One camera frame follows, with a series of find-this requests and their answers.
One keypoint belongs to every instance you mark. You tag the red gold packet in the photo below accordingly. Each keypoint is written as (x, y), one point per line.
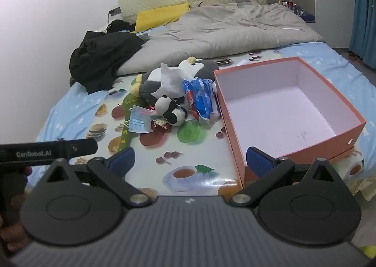
(161, 125)

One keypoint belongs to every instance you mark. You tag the black wall charger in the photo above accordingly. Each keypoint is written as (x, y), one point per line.
(115, 11)

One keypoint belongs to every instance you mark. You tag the blue basket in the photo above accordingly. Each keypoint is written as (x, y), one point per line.
(305, 15)

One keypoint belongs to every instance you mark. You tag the blue face mask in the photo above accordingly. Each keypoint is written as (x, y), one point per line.
(140, 120)

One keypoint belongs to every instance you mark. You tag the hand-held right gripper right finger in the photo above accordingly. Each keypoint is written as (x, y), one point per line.
(258, 162)

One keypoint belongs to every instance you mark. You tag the blue curtain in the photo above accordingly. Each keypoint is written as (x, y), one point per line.
(362, 20)

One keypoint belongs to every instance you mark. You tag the small panda plush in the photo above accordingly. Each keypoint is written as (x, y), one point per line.
(173, 112)

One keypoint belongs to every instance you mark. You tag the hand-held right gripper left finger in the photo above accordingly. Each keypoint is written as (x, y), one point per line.
(123, 162)

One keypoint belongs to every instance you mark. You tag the black clothes pile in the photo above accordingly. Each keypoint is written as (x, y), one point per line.
(100, 55)

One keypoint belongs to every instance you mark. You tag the orange cardboard box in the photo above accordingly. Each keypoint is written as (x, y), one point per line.
(282, 108)

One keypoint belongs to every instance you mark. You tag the white stick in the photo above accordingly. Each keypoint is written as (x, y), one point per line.
(293, 29)

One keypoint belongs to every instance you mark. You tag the grey duvet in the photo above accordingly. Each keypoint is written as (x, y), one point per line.
(223, 28)

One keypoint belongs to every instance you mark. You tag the grey white penguin plush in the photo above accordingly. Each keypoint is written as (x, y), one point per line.
(205, 68)

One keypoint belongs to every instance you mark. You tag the person's left hand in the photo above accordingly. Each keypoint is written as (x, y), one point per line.
(17, 230)

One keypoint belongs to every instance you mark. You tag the blue plastic snack packet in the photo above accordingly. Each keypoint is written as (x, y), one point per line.
(201, 98)

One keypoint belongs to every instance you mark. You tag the fruit printed mat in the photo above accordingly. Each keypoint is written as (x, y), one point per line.
(191, 161)

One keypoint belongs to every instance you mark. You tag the white paper tissue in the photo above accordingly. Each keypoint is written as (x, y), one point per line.
(171, 78)

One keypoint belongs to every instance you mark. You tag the yellow pillow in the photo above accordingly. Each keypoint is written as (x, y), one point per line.
(158, 17)

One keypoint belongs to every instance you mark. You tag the green sash with yellow letters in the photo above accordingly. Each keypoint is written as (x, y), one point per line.
(127, 134)

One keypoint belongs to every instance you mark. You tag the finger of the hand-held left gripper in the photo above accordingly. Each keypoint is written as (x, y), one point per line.
(86, 147)

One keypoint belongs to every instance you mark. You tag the row of small bottles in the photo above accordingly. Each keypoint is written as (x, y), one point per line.
(286, 2)

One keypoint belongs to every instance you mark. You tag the pink tassel ornament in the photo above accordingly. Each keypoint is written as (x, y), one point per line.
(148, 107)

